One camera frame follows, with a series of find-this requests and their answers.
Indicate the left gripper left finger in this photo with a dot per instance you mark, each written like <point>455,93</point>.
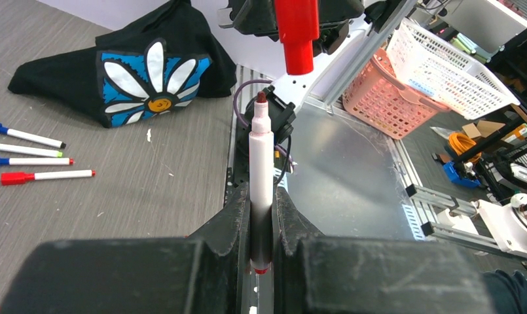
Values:
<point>205,272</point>

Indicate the black daisy cloth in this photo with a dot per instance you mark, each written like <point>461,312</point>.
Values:
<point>157,63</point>

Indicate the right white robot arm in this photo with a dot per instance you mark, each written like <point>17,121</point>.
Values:
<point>251,32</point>

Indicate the blue capped white pen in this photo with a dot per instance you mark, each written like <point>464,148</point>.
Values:
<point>31,137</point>

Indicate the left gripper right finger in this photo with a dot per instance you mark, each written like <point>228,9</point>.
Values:
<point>317,273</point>

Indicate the white plastic basket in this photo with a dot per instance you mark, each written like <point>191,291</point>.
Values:
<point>433,66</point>

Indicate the red pen cap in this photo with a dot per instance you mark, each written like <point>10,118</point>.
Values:
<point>16,178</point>
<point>298,27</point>

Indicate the pink plastic basket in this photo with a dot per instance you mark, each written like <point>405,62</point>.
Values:
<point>379,99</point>

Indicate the green white pen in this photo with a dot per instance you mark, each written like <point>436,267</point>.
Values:
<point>31,151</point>

